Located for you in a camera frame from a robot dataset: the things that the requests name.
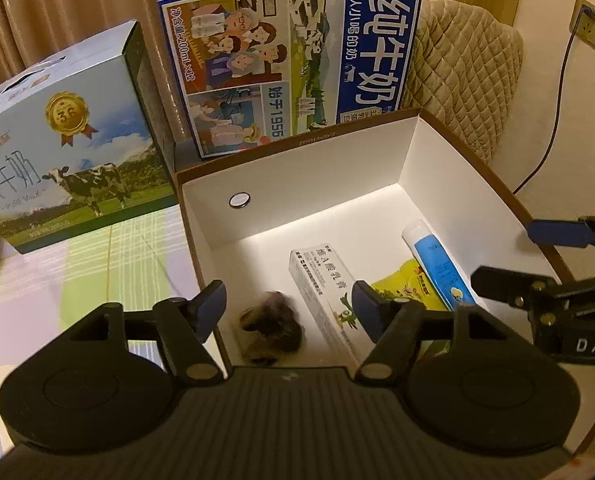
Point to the blue cartoon milk carton box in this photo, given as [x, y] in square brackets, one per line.
[252, 72]

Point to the yellow snack packet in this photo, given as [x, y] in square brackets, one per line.
[409, 281]

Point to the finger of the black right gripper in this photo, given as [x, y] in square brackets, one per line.
[516, 289]
[574, 233]

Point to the brown cardboard storage box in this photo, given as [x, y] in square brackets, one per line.
[355, 187]

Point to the blue white hand cream tube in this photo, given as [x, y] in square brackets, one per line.
[438, 266]

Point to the beige quilted cushion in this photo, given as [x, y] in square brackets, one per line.
[464, 70]

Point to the dark brown velvet scrunchie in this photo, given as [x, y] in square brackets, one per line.
[275, 331]

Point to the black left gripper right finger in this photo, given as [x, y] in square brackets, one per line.
[392, 326]

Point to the white ointment box green bird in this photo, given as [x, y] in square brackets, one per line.
[326, 288]

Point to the checkered bed sheet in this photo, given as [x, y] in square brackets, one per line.
[137, 263]

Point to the green cow milk carton box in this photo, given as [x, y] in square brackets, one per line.
[84, 141]

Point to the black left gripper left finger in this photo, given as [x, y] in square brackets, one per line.
[184, 326]

